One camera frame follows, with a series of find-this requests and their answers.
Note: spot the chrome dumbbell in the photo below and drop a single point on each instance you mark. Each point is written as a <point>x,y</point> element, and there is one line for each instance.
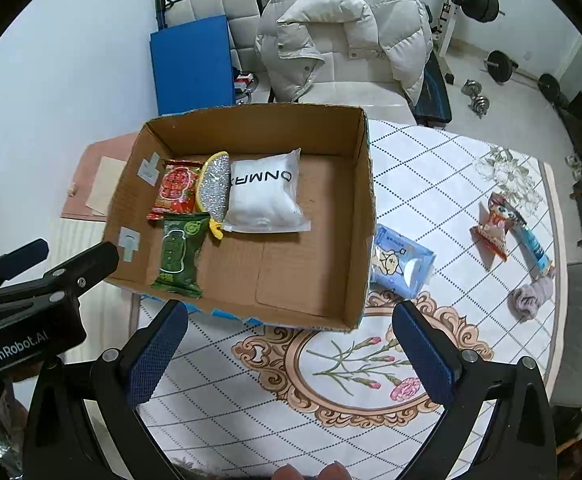
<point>476,97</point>

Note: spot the brown cardboard box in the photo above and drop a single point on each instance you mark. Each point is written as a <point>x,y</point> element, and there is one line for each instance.
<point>281,270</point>

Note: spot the white pillow packet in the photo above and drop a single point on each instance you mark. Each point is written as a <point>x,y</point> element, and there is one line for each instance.
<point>266,195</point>

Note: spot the pink mat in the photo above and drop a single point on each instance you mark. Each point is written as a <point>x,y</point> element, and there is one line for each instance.
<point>86,175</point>

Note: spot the person's right hand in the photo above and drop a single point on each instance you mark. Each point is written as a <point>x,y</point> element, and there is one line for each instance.
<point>287,473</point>

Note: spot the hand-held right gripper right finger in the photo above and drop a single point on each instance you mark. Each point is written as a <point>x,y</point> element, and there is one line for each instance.
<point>427,355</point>

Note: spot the blue tube packet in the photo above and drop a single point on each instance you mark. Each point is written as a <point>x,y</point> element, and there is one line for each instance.
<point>536,247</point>

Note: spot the green snack packet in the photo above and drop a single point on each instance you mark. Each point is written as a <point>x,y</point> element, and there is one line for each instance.
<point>178,255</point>

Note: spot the small black barbell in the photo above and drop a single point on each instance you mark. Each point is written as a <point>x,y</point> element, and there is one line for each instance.
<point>501,65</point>

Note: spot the beige tufted chair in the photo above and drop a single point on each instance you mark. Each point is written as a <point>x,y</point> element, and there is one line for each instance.
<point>241,10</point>

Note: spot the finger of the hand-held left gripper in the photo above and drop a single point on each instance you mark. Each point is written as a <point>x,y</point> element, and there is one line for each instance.
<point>88,265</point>
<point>16,259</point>

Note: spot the white puffer jacket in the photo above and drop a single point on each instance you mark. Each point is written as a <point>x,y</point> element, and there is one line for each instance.
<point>321,20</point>

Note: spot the silver scrub sponge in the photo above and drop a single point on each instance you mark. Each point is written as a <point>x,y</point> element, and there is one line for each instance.
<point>216,185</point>

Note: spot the small red box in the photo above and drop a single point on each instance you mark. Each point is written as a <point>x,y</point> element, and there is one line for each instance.
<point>244,81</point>

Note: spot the black weight bench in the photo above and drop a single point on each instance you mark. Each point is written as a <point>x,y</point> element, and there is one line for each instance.
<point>433,92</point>

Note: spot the small black box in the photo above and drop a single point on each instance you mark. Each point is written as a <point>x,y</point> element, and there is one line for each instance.
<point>579,105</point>

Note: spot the purple rolled sock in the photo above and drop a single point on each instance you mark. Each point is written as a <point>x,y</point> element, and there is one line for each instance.
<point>528,300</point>

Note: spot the blue tissue packet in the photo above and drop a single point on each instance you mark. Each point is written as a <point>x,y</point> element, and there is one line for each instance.
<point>396,260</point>

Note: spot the red snack packet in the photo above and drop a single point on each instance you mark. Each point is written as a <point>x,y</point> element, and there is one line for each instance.
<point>176,187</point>

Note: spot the orange snack packet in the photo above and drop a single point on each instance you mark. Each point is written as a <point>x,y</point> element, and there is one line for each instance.
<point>496,225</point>

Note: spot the white weight rack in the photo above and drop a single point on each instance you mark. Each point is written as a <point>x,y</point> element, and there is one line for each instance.
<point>453,10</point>

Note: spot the blue board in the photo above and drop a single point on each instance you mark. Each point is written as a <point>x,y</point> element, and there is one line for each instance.
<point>191,70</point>

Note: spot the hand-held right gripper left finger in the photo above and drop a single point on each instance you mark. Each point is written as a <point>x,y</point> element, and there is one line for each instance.
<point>155,351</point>

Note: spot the beige paper sheet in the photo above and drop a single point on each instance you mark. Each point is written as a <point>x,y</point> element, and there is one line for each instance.
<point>103,185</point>

